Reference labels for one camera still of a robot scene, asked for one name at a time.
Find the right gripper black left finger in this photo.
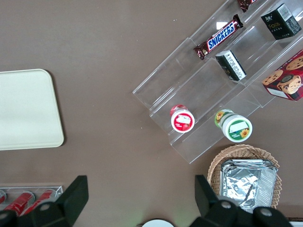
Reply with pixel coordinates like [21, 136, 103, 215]
[0, 175, 89, 227]

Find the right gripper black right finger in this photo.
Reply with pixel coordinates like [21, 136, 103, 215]
[191, 174, 292, 227]

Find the aluminium foil tray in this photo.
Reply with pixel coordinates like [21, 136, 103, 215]
[220, 158, 278, 215]

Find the light wicker basket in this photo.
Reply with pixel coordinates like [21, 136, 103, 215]
[207, 144, 283, 211]

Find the cream plastic tray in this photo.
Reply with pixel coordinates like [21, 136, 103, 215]
[0, 69, 65, 151]

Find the green lid yogurt cup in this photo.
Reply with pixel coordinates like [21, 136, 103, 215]
[214, 109, 253, 143]

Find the red lid yogurt cup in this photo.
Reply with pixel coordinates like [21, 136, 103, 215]
[170, 104, 196, 134]

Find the clear acrylic stepped stand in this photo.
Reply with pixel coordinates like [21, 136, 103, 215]
[132, 0, 303, 165]

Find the small black carton box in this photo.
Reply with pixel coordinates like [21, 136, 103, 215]
[215, 49, 247, 82]
[260, 2, 303, 41]

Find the red chocolate chip cookie box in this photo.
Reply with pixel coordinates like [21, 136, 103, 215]
[261, 49, 303, 102]

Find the Snickers chocolate bar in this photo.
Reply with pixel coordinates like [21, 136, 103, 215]
[237, 0, 258, 14]
[193, 14, 244, 61]

